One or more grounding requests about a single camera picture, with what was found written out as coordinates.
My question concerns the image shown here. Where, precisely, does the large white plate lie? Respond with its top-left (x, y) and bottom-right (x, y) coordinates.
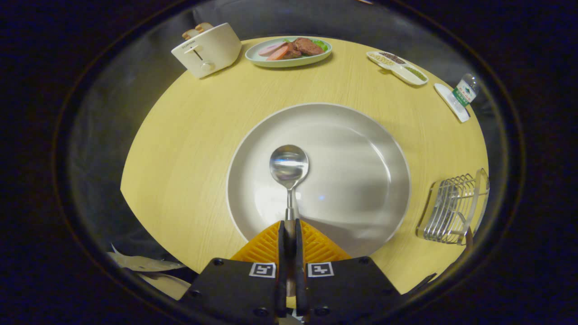
top-left (226, 103), bottom-right (412, 259)

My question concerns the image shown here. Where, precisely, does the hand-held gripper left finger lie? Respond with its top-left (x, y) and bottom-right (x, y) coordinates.
top-left (180, 220), bottom-right (288, 325)

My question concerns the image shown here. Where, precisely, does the white square coaster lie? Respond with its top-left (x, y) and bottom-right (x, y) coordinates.
top-left (434, 83), bottom-right (471, 123)

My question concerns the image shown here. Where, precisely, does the white divided bean dish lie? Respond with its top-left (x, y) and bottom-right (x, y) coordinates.
top-left (366, 51), bottom-right (429, 86)

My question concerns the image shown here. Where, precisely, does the wooden handled metal spoon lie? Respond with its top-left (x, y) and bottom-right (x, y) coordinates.
top-left (270, 144), bottom-right (310, 235)

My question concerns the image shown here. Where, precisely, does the metal wire rack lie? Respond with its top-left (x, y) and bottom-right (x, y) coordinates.
top-left (416, 168), bottom-right (490, 246)

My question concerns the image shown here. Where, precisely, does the green label water bottle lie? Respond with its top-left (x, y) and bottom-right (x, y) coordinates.
top-left (452, 73), bottom-right (480, 109)

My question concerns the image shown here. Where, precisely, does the brown meat piece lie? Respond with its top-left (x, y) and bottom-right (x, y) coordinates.
top-left (284, 38), bottom-right (325, 59)

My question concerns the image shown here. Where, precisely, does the pale green oval plate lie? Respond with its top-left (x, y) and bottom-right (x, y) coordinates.
top-left (245, 36), bottom-right (333, 68)

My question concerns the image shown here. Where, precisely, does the white toaster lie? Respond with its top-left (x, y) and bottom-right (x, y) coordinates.
top-left (171, 23), bottom-right (242, 79)

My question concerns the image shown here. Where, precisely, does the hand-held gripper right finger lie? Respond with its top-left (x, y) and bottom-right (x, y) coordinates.
top-left (295, 220), bottom-right (402, 325)

